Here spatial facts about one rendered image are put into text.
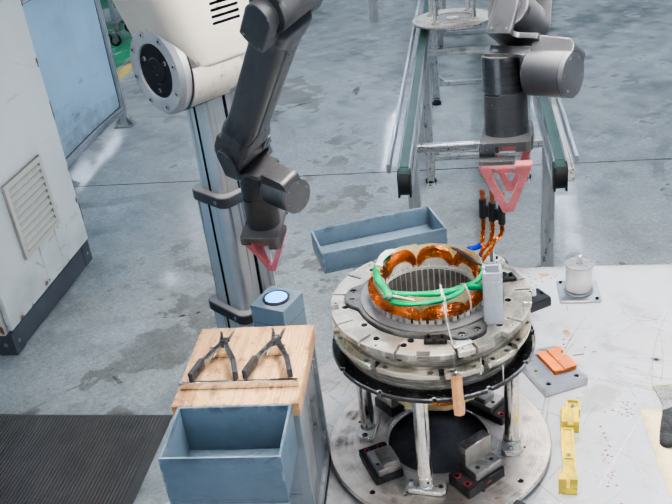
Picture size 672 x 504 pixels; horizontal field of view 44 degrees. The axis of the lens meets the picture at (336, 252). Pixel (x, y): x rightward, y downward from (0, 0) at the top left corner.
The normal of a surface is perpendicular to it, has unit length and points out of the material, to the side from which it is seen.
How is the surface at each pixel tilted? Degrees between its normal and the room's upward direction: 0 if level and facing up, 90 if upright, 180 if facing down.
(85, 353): 0
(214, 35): 90
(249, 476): 90
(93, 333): 0
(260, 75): 109
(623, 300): 0
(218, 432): 90
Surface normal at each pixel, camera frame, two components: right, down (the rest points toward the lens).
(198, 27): 0.71, 0.27
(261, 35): -0.63, 0.65
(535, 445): -0.11, -0.87
